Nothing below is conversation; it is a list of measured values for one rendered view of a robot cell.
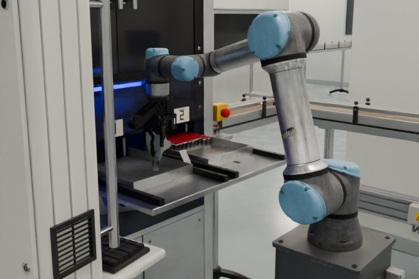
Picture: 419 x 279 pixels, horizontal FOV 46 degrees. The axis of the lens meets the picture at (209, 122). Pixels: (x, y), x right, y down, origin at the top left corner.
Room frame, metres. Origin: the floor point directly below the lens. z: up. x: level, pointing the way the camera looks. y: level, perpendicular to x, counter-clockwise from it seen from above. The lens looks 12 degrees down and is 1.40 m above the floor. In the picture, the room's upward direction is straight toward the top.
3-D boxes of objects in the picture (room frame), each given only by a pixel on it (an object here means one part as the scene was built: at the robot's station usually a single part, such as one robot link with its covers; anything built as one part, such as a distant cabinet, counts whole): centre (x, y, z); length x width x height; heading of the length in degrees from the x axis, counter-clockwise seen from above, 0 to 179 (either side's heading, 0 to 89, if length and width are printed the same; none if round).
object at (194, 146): (1.93, 0.08, 0.90); 0.18 x 0.02 x 0.05; 138
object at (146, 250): (1.25, 0.36, 0.82); 0.40 x 0.14 x 0.02; 59
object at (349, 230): (1.31, -0.35, 0.84); 0.15 x 0.15 x 0.10
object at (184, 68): (1.55, 0.08, 1.25); 0.11 x 0.11 x 0.08; 47
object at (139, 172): (1.64, 0.27, 0.90); 0.34 x 0.26 x 0.04; 48
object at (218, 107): (2.16, -0.03, 1.00); 0.08 x 0.07 x 0.07; 48
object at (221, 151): (1.90, 0.04, 0.90); 0.34 x 0.26 x 0.04; 48
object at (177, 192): (1.72, 0.10, 0.87); 0.70 x 0.48 x 0.02; 138
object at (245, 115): (2.47, -0.12, 0.92); 0.69 x 0.16 x 0.16; 138
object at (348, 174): (1.30, -0.35, 0.96); 0.13 x 0.12 x 0.14; 137
